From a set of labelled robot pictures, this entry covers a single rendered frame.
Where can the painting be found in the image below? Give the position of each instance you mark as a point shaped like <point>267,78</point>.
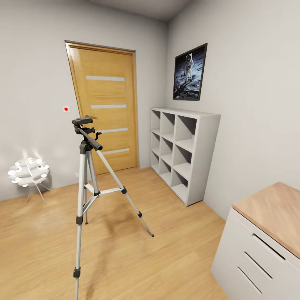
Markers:
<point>188,74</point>

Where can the desk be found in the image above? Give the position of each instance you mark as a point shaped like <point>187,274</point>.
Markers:
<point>258,257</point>

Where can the camera tripod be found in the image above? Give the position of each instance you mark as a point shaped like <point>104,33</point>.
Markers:
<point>86,156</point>

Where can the bookcase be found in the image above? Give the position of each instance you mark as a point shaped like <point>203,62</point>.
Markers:
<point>171,142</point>

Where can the door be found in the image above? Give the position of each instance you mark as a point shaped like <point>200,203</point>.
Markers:
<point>105,86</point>

